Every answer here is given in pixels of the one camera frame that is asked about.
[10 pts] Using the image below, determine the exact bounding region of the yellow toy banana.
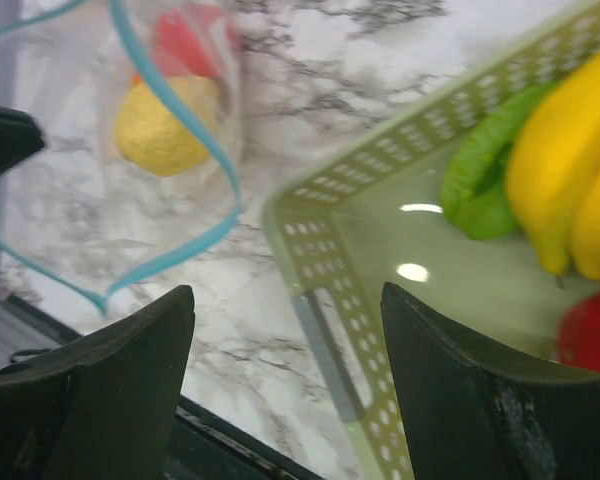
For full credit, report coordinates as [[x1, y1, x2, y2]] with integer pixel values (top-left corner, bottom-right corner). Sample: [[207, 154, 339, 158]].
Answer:
[[505, 52, 600, 275]]

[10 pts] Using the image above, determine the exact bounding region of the yellow toy pear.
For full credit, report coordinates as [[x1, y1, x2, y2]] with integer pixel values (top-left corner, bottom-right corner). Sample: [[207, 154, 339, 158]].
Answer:
[[113, 75, 219, 177]]

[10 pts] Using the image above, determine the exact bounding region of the dark red toy fruit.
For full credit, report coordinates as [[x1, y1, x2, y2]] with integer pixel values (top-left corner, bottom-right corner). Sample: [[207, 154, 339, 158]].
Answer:
[[557, 293, 600, 372]]

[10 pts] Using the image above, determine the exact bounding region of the clear zip top bag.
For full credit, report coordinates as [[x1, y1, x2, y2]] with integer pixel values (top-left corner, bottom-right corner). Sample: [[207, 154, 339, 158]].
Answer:
[[0, 1, 243, 310]]

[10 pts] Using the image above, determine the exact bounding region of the green toy pepper slice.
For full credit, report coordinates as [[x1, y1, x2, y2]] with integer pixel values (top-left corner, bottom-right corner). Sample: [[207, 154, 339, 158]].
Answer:
[[439, 81, 557, 241]]

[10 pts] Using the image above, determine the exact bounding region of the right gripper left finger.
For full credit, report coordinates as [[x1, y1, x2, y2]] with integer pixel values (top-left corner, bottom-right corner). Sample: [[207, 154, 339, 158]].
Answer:
[[0, 286, 195, 479]]

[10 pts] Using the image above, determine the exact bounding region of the green perforated plastic basket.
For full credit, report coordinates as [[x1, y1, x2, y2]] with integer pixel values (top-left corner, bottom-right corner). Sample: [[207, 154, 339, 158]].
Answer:
[[263, 1, 600, 479]]

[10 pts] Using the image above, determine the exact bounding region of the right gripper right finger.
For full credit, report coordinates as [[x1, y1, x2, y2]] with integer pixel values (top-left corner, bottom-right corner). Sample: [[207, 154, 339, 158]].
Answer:
[[381, 283, 600, 479]]

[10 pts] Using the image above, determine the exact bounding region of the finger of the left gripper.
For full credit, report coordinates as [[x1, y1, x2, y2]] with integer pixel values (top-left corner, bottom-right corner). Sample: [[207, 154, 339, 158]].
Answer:
[[0, 107, 46, 176]]

